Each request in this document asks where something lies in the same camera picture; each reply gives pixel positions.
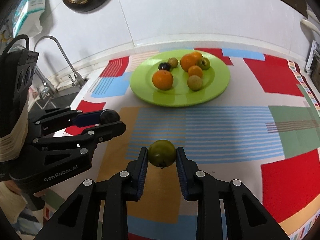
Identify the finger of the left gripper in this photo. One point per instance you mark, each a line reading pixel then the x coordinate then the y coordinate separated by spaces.
pixel 101 133
pixel 87 119

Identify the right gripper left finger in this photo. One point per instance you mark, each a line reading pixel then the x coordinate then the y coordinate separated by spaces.
pixel 99 207

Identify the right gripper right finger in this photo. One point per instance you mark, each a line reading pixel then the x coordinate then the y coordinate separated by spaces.
pixel 246 217

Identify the green tomato back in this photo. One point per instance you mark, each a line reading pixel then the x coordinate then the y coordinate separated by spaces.
pixel 162 153

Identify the green tomato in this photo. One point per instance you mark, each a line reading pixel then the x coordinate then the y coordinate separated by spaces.
pixel 162 153
pixel 204 63

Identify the orange fruit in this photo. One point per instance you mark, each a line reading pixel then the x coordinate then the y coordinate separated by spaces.
pixel 163 79
pixel 187 61
pixel 195 70
pixel 197 55

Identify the dark plum back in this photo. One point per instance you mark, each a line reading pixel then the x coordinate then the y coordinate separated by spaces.
pixel 164 66

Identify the dark plum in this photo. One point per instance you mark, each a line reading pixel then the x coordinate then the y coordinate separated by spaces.
pixel 109 116
pixel 164 66

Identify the tan round fruit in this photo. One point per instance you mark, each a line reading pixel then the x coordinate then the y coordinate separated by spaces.
pixel 173 62
pixel 194 82

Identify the tan round fruit front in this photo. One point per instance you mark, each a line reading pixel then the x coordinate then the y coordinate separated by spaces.
pixel 194 82

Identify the dark plum front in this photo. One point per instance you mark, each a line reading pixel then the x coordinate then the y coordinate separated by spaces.
pixel 109 116

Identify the green tomato front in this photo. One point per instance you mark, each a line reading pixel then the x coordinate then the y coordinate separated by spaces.
pixel 204 63

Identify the chrome kitchen faucet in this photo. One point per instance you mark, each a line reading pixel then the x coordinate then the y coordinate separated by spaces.
pixel 41 87

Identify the thin gooseneck faucet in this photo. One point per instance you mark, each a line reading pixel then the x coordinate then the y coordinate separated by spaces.
pixel 53 61

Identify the steel sink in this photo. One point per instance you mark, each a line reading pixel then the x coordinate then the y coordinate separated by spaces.
pixel 63 99

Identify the green plate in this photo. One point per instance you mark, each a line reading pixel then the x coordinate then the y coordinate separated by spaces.
pixel 215 81

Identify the paper towel pack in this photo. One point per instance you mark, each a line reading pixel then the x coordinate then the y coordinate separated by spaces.
pixel 26 19

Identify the white dish rack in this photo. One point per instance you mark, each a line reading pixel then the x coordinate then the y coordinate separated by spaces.
pixel 313 52

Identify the cream handled pan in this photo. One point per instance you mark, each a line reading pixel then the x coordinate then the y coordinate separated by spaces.
pixel 310 26

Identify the cream handled pot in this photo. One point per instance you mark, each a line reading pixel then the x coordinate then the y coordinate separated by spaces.
pixel 312 15

